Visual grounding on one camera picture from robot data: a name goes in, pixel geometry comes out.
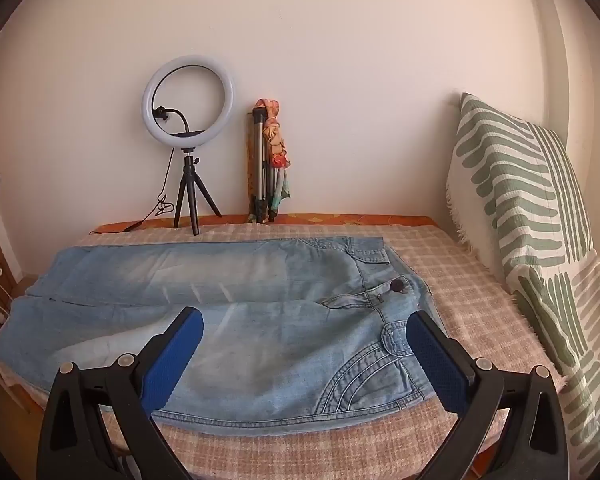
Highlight colourful patterned scarf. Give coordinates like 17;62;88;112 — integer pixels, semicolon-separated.
254;100;292;221

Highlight small black tripod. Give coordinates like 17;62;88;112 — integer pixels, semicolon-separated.
174;147;223;236

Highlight green striped white cushion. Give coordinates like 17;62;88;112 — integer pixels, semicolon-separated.
446;92;600;461

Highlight thin black cable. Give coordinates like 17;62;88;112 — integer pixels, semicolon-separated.
90;147;177;235

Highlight white ring light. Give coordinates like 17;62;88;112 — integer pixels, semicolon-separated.
141;56;235;150

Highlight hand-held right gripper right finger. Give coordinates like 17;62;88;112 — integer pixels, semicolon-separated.
406;310;566;480

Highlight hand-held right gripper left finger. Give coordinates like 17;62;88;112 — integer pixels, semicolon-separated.
36;306;204;480

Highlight folded silver tripod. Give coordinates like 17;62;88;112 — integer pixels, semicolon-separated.
245;107;277;224

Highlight light blue denim pants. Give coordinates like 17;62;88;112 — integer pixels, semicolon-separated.
0;236;448;436

